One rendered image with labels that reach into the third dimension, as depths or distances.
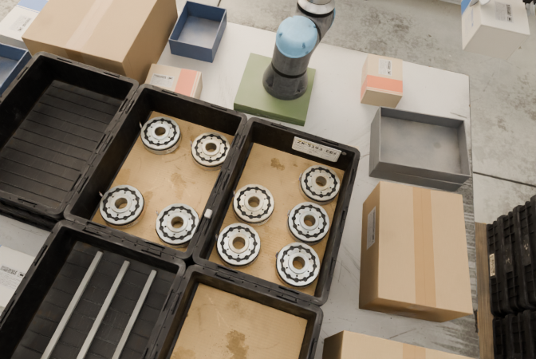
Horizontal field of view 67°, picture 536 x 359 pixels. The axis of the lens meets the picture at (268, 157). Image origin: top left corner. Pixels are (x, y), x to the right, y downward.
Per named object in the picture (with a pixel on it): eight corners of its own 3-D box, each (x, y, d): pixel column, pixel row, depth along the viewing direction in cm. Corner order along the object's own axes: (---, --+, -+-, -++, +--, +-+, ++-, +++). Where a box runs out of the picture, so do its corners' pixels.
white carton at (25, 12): (39, 12, 147) (28, -9, 139) (69, 21, 146) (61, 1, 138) (5, 51, 137) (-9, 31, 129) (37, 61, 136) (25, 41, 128)
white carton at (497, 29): (460, -1, 117) (478, -28, 109) (502, 9, 116) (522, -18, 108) (462, 50, 107) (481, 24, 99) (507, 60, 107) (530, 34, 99)
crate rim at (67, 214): (143, 87, 110) (141, 81, 108) (249, 120, 107) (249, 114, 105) (63, 221, 90) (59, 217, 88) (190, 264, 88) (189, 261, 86)
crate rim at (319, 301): (249, 120, 107) (250, 114, 105) (359, 154, 105) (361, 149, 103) (190, 264, 88) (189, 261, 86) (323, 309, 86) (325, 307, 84)
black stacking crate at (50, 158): (54, 78, 120) (39, 51, 110) (148, 108, 118) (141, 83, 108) (-33, 195, 101) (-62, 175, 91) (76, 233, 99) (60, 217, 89)
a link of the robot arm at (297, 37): (264, 65, 126) (270, 31, 115) (283, 40, 134) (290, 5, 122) (299, 81, 125) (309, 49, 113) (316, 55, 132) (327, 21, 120)
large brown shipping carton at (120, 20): (101, 1, 152) (84, -49, 134) (179, 20, 151) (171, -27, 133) (48, 82, 133) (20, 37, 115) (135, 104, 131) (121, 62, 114)
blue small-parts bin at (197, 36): (187, 14, 152) (186, -1, 146) (226, 23, 152) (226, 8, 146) (171, 53, 143) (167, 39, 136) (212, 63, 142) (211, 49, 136)
